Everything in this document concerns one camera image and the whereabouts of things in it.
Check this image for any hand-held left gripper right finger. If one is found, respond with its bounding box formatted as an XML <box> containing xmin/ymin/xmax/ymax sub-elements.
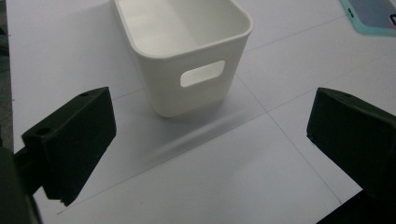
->
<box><xmin>306</xmin><ymin>87</ymin><xmax>396</xmax><ymax>200</ymax></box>

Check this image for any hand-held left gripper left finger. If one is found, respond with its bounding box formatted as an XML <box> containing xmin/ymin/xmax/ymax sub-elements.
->
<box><xmin>13</xmin><ymin>87</ymin><xmax>117</xmax><ymax>207</ymax></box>

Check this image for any white plastic bin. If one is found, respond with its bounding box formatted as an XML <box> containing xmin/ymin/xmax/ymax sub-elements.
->
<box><xmin>113</xmin><ymin>0</ymin><xmax>254</xmax><ymax>119</ymax></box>

